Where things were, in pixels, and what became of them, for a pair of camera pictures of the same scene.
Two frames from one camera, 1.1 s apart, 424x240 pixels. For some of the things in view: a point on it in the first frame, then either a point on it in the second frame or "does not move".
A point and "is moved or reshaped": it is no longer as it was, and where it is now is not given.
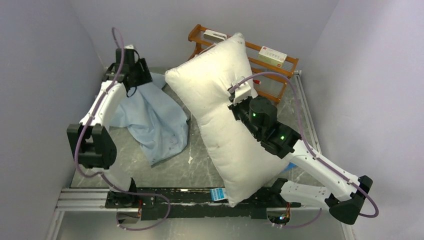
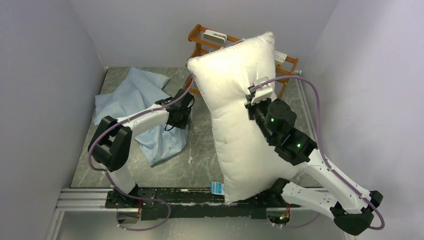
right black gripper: [235, 107] to [250, 107]
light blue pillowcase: [147, 112] does not move
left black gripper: [145, 76] to [182, 125]
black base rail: [192, 203] does not move
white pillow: [245, 167] is moved or reshaped
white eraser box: [211, 35] does not move
